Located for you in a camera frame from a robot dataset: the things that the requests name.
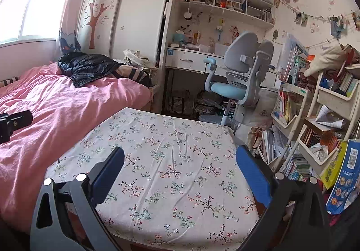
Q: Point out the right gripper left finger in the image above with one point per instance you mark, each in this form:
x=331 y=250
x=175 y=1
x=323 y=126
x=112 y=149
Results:
x=51 y=227

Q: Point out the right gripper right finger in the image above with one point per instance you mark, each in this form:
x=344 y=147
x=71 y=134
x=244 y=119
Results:
x=308 y=228

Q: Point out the yellow book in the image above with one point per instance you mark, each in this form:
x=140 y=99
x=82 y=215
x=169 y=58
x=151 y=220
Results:
x=331 y=173

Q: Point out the pink duvet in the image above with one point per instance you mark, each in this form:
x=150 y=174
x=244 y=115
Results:
x=62 y=116

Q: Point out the blue printed paper bag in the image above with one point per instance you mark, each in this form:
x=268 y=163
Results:
x=346 y=188

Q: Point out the black puffer jacket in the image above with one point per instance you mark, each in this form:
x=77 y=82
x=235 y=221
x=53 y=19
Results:
x=84 y=68

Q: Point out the white rolling book cart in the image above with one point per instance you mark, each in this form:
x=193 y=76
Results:
x=308 y=126

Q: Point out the floral white tablecloth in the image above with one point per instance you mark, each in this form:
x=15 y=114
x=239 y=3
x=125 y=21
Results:
x=180 y=187

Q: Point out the striped pillow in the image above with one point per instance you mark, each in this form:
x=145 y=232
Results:
x=132 y=73

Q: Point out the grey blue desk chair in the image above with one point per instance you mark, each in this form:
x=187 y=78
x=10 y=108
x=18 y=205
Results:
x=246 y=63

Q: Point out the white wardrobe with tree decal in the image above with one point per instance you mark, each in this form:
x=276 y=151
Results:
x=110 y=27

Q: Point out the white desk with drawers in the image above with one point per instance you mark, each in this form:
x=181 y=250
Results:
x=184 y=70

